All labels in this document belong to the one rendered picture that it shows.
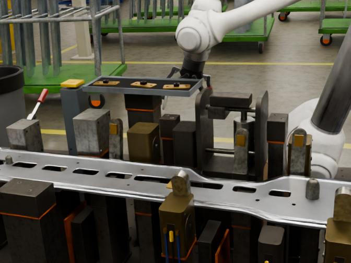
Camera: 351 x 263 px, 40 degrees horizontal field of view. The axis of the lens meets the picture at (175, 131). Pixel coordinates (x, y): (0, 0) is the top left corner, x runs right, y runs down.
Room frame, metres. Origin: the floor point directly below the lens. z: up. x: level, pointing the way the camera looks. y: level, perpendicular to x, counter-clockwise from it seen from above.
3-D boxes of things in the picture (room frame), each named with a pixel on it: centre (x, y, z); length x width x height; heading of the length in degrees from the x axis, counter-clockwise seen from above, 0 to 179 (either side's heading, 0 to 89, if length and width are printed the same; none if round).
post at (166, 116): (1.38, 0.02, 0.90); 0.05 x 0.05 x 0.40; 70
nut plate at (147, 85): (1.53, 0.09, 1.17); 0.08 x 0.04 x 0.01; 55
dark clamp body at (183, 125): (1.35, -0.04, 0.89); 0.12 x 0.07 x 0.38; 160
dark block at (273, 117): (1.26, -0.28, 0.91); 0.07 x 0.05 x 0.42; 160
